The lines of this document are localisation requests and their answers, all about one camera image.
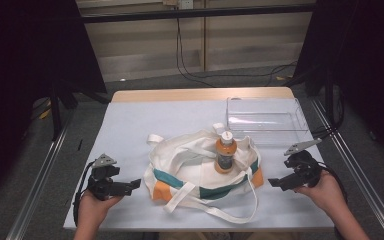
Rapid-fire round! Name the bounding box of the black metal stand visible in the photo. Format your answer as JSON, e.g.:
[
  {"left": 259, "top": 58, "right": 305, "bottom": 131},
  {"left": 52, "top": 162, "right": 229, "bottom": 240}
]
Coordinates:
[
  {"left": 47, "top": 81, "right": 112, "bottom": 142},
  {"left": 285, "top": 64, "right": 345, "bottom": 138}
]

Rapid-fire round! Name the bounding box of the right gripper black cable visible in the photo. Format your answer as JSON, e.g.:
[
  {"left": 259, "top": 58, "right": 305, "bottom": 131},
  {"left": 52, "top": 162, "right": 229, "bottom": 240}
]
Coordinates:
[{"left": 316, "top": 161, "right": 350, "bottom": 205}]

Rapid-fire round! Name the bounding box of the person's left hand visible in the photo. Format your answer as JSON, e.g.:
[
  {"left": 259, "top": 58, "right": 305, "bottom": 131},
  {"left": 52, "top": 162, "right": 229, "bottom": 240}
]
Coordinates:
[{"left": 77, "top": 189, "right": 125, "bottom": 232}]

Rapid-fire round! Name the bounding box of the white canvas tote bag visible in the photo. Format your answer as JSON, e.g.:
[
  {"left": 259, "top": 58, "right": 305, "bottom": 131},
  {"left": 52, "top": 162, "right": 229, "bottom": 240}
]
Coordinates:
[{"left": 142, "top": 122, "right": 265, "bottom": 225}]

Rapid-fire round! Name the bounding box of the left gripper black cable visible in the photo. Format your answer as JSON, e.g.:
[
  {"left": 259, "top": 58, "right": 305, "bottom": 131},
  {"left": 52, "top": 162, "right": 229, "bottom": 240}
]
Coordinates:
[{"left": 72, "top": 159, "right": 98, "bottom": 228}]

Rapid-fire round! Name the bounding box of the orange drink bottle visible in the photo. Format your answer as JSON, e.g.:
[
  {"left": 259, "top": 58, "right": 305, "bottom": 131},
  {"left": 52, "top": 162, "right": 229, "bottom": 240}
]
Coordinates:
[{"left": 213, "top": 130, "right": 239, "bottom": 175}]

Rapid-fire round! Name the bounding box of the person's right hand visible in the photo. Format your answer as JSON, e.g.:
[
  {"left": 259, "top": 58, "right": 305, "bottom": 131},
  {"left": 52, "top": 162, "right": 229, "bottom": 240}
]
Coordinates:
[{"left": 293, "top": 169, "right": 348, "bottom": 219}]

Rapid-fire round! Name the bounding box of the clear plastic container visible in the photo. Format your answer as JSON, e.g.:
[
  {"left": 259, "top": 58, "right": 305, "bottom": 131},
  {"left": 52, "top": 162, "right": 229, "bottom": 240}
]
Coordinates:
[{"left": 225, "top": 96, "right": 312, "bottom": 147}]

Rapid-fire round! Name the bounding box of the black curtain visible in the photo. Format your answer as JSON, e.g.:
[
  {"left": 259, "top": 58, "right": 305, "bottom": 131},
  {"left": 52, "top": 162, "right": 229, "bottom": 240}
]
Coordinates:
[
  {"left": 293, "top": 0, "right": 384, "bottom": 162},
  {"left": 0, "top": 0, "right": 108, "bottom": 212}
]

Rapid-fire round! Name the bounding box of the black horizontal bar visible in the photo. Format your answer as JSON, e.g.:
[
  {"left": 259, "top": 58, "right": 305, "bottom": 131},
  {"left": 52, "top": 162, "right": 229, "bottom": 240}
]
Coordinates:
[{"left": 79, "top": 3, "right": 318, "bottom": 24}]

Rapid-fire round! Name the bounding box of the pale blue table mat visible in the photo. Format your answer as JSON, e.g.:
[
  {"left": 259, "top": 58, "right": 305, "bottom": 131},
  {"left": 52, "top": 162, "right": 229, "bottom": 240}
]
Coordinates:
[{"left": 62, "top": 99, "right": 335, "bottom": 232}]

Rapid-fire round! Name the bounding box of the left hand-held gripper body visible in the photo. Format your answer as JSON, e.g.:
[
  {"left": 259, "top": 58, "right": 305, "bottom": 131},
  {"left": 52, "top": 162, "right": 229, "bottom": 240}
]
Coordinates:
[{"left": 87, "top": 153, "right": 123, "bottom": 202}]

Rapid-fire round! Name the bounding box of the black floor cable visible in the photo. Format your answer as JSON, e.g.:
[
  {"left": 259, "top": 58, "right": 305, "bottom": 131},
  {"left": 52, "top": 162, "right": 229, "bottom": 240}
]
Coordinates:
[
  {"left": 175, "top": 17, "right": 216, "bottom": 89},
  {"left": 177, "top": 17, "right": 298, "bottom": 88}
]

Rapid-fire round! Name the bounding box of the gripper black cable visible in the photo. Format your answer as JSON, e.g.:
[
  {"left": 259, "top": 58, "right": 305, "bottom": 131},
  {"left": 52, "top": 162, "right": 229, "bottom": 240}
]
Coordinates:
[
  {"left": 316, "top": 161, "right": 350, "bottom": 205},
  {"left": 72, "top": 159, "right": 98, "bottom": 228}
]

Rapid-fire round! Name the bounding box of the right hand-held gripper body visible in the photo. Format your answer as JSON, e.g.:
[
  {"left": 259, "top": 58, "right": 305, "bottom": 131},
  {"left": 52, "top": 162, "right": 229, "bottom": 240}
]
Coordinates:
[{"left": 283, "top": 138, "right": 324, "bottom": 190}]

